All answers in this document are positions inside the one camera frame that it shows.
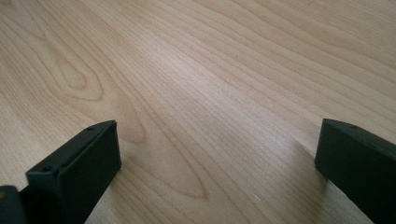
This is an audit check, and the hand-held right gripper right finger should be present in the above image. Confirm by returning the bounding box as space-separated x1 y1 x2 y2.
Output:
314 118 396 224

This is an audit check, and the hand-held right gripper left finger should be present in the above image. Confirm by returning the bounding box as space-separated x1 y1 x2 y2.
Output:
20 119 122 224

